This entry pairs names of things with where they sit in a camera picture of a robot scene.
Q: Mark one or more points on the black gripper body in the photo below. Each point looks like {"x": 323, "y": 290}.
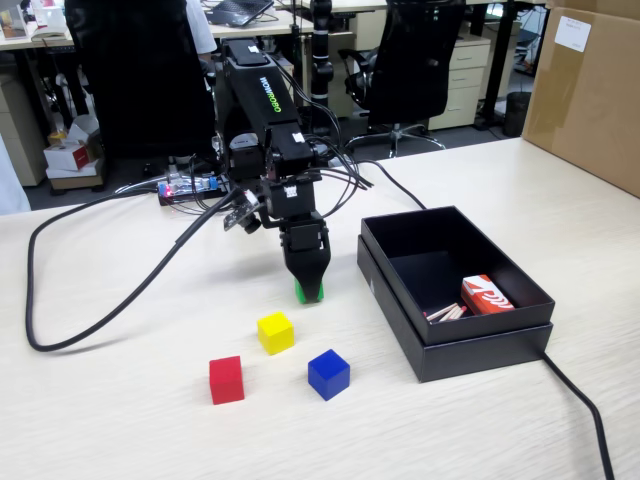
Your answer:
{"x": 292, "y": 200}

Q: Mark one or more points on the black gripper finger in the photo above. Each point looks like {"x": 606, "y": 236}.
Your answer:
{"x": 307, "y": 272}

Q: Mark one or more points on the green cube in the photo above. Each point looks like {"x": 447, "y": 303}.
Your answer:
{"x": 298, "y": 292}

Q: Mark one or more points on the yellow cube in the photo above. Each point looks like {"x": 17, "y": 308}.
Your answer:
{"x": 275, "y": 334}

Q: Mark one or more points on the blue cube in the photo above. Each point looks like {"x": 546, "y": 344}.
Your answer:
{"x": 327, "y": 375}

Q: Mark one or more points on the red cube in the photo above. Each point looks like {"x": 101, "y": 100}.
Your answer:
{"x": 226, "y": 380}

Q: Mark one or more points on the motor controller circuit board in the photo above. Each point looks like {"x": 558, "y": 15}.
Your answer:
{"x": 192, "y": 186}

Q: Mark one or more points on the wooden match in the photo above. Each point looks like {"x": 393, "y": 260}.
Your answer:
{"x": 450, "y": 314}
{"x": 442, "y": 311}
{"x": 457, "y": 314}

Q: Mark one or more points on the black segmented stand pole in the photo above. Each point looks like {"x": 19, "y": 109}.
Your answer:
{"x": 320, "y": 60}

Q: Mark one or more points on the black open box tray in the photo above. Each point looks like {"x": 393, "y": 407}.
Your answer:
{"x": 450, "y": 230}

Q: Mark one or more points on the beige office desk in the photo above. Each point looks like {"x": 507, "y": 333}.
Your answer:
{"x": 15, "y": 44}
{"x": 280, "y": 25}

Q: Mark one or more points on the orange white matchbox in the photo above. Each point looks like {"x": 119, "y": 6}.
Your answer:
{"x": 487, "y": 295}

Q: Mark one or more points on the black mesh office chair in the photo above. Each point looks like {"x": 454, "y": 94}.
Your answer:
{"x": 415, "y": 65}

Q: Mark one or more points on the black box lid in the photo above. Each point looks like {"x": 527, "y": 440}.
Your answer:
{"x": 475, "y": 357}

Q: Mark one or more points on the person in white shirt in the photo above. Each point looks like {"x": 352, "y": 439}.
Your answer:
{"x": 200, "y": 30}

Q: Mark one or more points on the black laptop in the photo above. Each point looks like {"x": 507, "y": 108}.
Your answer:
{"x": 240, "y": 10}

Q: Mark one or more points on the black solid-back office chair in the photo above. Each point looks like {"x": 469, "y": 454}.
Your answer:
{"x": 140, "y": 75}

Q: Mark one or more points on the open white cardboard box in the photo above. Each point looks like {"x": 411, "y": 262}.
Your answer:
{"x": 80, "y": 127}

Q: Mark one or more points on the white red cardboard box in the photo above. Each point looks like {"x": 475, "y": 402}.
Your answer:
{"x": 65, "y": 157}

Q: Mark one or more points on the black waste bin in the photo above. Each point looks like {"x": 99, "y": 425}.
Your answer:
{"x": 517, "y": 115}

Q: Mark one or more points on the beige desk with black legs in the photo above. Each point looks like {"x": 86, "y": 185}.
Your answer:
{"x": 500, "y": 60}

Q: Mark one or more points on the large cardboard box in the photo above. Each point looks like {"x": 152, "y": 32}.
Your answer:
{"x": 585, "y": 110}

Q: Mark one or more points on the white shipping label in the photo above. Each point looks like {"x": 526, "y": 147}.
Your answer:
{"x": 572, "y": 32}

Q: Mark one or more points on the clear desk photo stand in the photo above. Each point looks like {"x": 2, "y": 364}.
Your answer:
{"x": 12, "y": 22}

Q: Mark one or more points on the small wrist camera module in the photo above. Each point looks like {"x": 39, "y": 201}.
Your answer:
{"x": 240, "y": 212}

